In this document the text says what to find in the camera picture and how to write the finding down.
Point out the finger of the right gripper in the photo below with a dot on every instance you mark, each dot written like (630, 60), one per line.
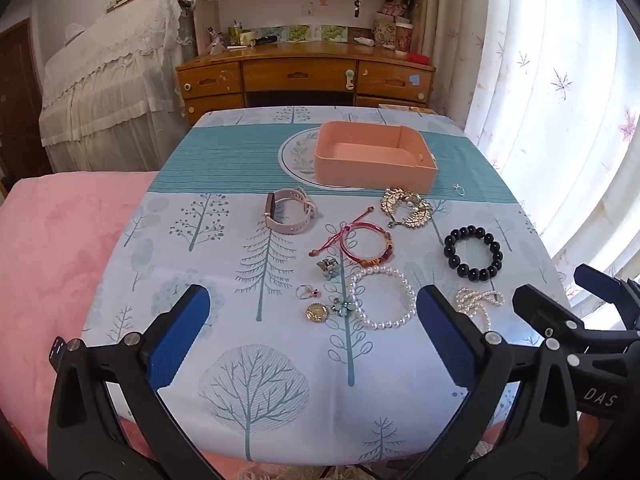
(549, 319)
(624, 295)

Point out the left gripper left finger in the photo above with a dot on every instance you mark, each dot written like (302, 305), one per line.
(107, 420)

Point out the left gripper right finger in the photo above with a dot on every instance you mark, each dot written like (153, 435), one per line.
(539, 438)

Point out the silver ring pink gem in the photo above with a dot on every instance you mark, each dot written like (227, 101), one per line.
(460, 190)

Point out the gold leaf brooch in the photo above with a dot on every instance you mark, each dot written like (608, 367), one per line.
(404, 208)

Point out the blue flower earring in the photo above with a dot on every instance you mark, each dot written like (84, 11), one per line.
(343, 307)
(329, 267)

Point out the gold round pendant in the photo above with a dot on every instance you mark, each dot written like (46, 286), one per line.
(317, 313)

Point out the silver ring red stone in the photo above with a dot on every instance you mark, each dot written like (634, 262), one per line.
(307, 292)

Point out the pink strap smart watch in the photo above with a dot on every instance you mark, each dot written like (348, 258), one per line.
(288, 211)

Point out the pink open jewelry box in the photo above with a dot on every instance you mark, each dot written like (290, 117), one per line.
(359, 155)

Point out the pink blanket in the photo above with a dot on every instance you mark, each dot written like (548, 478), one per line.
(57, 233)

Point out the floral white curtain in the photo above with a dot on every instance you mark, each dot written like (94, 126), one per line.
(548, 90)

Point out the tree print tablecloth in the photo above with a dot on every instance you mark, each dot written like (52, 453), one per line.
(261, 382)

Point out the brown wooden door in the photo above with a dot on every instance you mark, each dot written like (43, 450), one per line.
(22, 154)

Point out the red box on desk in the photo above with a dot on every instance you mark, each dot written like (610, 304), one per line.
(419, 59)

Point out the lace covered furniture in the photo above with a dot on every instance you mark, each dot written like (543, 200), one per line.
(110, 98)

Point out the patterned paper cup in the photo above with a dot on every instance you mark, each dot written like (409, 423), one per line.
(403, 38)

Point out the wooden desk with drawers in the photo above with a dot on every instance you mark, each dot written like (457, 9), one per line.
(315, 73)

